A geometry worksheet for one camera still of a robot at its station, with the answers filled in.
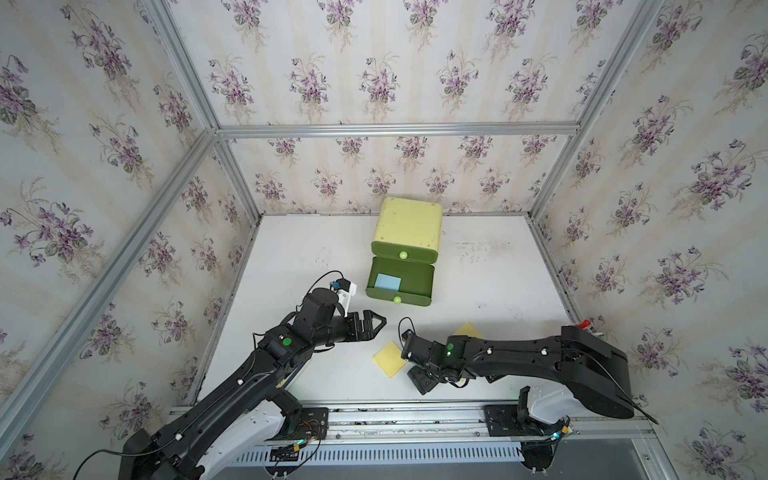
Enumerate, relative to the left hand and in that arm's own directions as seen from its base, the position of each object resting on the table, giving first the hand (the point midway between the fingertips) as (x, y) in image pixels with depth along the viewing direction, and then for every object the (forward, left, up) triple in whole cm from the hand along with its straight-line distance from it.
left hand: (378, 326), depth 73 cm
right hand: (-7, -14, -18) cm, 24 cm away
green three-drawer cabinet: (+23, -8, +5) cm, 25 cm away
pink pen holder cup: (+2, -54, -2) cm, 54 cm away
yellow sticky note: (+7, -27, -16) cm, 32 cm away
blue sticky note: (+18, -3, -9) cm, 21 cm away
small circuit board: (-24, +22, -20) cm, 38 cm away
